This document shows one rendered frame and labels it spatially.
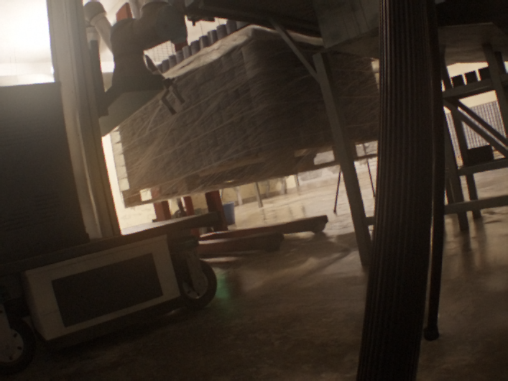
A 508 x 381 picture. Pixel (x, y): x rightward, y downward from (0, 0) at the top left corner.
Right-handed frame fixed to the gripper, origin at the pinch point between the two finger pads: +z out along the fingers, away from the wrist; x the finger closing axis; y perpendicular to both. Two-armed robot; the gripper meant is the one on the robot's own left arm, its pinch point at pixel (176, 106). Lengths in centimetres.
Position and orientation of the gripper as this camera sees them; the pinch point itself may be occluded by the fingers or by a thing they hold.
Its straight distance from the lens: 211.3
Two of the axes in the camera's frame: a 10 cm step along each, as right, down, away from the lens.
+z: 5.9, 7.9, 1.3
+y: 6.3, -5.6, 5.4
